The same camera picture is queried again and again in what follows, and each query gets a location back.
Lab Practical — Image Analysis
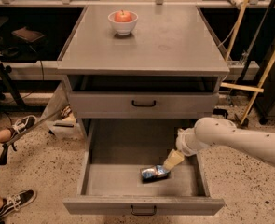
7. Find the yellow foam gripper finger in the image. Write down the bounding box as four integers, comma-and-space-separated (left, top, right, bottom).
163, 149, 185, 171

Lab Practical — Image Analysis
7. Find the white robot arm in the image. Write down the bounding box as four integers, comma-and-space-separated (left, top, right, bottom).
163, 117, 275, 170

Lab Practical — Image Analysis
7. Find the open grey middle drawer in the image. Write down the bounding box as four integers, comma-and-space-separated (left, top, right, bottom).
63, 119, 225, 216

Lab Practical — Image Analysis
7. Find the grey drawer cabinet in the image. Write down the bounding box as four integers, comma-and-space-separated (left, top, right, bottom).
56, 4, 230, 217

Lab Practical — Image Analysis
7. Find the closed grey top drawer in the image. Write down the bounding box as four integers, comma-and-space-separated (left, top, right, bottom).
68, 91, 219, 119

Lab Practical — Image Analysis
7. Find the clear plastic bag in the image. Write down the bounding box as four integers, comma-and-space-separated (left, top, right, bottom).
41, 83, 82, 140

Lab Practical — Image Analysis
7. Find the white ceramic bowl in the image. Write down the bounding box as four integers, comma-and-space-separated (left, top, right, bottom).
108, 11, 138, 35

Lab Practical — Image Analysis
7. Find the red apple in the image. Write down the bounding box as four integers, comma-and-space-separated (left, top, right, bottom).
114, 10, 132, 22

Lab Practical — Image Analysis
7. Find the black white sneaker upper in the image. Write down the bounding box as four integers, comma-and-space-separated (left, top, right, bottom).
10, 115, 36, 137

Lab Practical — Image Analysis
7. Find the black white sneaker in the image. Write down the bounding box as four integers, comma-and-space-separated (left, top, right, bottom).
10, 115, 36, 137
0, 189, 36, 218

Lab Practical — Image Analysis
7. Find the black white sneaker lower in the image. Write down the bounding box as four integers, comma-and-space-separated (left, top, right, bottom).
0, 189, 36, 218

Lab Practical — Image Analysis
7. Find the grey grabber stick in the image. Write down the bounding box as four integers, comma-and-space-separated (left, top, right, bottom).
0, 110, 59, 165

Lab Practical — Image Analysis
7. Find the black middle drawer handle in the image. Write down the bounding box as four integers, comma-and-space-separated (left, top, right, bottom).
130, 205, 157, 217

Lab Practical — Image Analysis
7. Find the black drawer handle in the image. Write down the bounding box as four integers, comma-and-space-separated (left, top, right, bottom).
131, 100, 157, 108
130, 205, 157, 217

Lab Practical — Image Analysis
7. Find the black top drawer handle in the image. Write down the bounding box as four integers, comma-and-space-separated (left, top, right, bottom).
131, 100, 157, 108

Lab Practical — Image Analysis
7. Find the wooden stick frame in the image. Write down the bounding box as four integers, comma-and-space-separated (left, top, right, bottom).
220, 0, 275, 126

